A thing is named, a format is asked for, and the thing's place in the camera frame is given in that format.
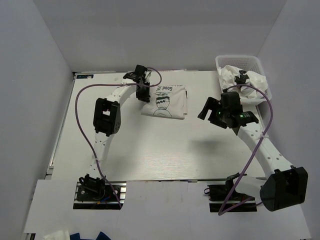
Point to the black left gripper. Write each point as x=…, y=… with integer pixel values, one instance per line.
x=144, y=97

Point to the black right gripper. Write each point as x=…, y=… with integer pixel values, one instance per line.
x=211, y=104

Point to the white green Charlie Brown shirt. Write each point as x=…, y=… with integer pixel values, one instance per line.
x=167, y=101

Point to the white t shirt black print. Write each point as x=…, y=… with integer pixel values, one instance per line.
x=233, y=76

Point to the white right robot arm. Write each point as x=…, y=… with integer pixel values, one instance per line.
x=268, y=175

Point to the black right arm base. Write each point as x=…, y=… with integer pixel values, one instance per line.
x=217, y=191

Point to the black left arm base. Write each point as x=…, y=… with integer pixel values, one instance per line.
x=95, y=194

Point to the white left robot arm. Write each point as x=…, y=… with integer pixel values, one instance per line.
x=107, y=114

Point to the white plastic basket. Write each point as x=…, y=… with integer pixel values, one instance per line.
x=245, y=62

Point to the small label sticker on table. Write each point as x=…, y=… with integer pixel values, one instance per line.
x=84, y=76

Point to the blue cloth at bottom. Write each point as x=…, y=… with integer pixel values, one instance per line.
x=97, y=236

